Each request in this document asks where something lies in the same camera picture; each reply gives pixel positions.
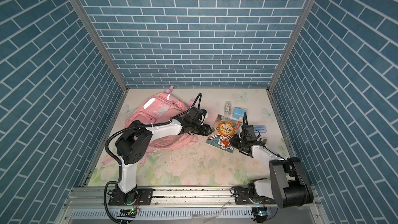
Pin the left corner aluminium post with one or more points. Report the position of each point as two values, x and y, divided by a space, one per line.
87 23

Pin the left small circuit board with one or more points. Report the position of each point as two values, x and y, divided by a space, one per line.
128 213

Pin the pink student backpack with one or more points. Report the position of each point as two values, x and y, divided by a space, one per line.
159 108

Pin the clear plastic eraser case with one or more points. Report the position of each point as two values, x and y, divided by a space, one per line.
227 108

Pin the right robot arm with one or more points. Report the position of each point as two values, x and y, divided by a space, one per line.
287 184

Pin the aluminium front rail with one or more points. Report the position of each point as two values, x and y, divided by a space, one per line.
200 204

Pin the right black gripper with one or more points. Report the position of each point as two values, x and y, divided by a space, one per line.
233 142

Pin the small circuit board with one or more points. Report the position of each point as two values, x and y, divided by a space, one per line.
259 214
128 213

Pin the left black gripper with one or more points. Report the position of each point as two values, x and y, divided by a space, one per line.
205 130

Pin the right corner aluminium post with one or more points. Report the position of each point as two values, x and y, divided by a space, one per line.
292 40

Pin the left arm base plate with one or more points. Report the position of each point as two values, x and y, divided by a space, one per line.
135 197

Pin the right small circuit board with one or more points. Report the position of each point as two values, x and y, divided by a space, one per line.
259 214

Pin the blue geometry set case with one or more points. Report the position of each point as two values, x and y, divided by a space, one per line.
260 128

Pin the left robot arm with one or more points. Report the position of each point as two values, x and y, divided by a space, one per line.
134 141

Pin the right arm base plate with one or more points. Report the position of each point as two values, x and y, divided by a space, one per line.
244 196

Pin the colourful illustrated book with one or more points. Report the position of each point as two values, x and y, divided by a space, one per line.
224 128

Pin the white pink calculator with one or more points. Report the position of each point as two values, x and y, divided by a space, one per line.
263 139

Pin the corner aluminium post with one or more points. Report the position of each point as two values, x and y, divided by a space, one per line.
87 23
292 40

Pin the blue pencil sharpener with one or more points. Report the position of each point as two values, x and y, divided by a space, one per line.
239 113

